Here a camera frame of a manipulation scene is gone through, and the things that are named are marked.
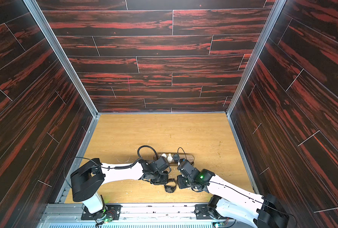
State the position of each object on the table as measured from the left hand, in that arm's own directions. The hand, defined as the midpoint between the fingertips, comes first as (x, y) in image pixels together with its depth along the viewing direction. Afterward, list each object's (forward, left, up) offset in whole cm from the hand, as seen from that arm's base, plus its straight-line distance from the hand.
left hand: (170, 184), depth 82 cm
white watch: (+15, +4, +7) cm, 18 cm away
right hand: (+3, -7, +2) cm, 7 cm away
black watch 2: (-3, 0, +2) cm, 4 cm away
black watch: (+14, -4, +7) cm, 16 cm away
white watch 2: (+13, +1, +8) cm, 15 cm away
